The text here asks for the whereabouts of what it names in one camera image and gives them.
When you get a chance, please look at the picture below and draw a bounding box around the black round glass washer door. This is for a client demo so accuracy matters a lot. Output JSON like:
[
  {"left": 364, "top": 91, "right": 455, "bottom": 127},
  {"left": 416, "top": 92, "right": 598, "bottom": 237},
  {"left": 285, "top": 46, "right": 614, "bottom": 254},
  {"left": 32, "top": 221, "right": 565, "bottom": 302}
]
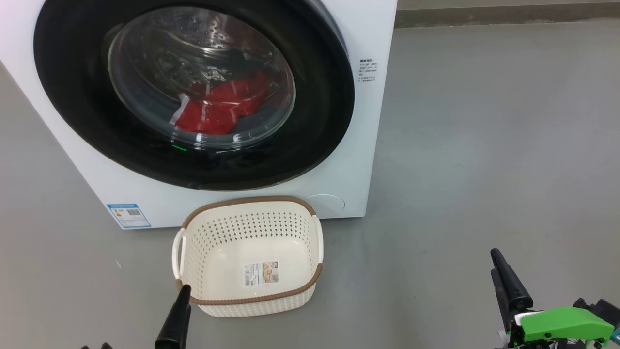
[{"left": 33, "top": 0, "right": 356, "bottom": 191}]

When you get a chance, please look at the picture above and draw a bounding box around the red clothing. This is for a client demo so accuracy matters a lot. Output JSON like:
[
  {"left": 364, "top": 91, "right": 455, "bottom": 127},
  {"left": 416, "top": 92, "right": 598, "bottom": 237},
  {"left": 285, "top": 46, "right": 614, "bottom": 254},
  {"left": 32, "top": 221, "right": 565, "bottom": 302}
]
[{"left": 170, "top": 72, "right": 270, "bottom": 135}]

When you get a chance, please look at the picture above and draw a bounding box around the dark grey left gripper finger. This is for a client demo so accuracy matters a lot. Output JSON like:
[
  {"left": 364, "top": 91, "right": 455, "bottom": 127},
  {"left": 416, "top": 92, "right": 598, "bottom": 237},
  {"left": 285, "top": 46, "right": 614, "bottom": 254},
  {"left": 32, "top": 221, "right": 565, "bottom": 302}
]
[{"left": 155, "top": 285, "right": 192, "bottom": 349}]

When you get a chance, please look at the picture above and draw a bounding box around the white front-load washing machine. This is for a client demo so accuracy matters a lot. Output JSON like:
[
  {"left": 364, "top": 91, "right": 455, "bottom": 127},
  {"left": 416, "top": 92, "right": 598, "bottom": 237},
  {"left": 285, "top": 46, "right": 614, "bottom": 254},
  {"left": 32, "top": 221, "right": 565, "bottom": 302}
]
[{"left": 0, "top": 0, "right": 398, "bottom": 230}]

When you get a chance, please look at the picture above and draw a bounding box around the blue energy label sticker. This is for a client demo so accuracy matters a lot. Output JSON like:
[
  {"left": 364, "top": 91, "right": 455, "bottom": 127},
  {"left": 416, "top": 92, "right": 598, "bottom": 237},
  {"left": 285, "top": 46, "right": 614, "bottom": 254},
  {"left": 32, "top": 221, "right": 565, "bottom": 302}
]
[{"left": 107, "top": 204, "right": 151, "bottom": 229}]

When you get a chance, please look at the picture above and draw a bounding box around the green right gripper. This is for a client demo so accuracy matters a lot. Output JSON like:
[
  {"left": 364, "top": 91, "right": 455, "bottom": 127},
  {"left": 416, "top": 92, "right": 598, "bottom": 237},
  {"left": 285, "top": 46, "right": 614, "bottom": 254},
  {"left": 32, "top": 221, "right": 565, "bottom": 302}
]
[{"left": 490, "top": 248, "right": 615, "bottom": 349}]

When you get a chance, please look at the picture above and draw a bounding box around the cream laundry basket brown rim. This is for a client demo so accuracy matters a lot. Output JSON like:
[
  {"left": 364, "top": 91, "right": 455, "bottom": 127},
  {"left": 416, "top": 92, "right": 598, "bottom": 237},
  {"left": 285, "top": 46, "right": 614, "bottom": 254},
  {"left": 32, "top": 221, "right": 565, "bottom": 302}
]
[{"left": 171, "top": 196, "right": 324, "bottom": 318}]

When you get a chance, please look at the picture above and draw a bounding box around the printed product label sticker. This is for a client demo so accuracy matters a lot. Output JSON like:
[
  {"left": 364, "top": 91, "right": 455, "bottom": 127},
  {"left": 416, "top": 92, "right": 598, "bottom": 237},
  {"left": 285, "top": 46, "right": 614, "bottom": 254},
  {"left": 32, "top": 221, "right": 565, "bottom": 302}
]
[{"left": 244, "top": 262, "right": 280, "bottom": 286}]

